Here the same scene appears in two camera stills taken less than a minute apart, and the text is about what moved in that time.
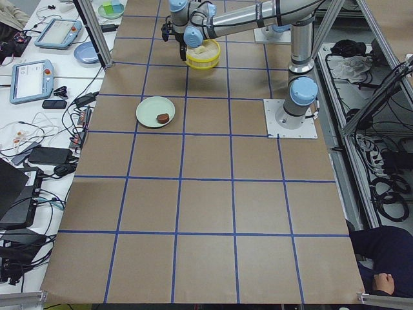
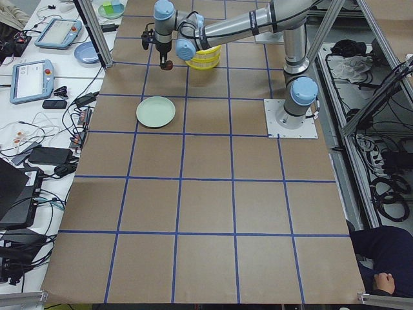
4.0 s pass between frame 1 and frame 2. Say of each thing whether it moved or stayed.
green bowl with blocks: stayed
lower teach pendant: stayed
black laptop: stayed
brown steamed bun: moved
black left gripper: moved
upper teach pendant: stayed
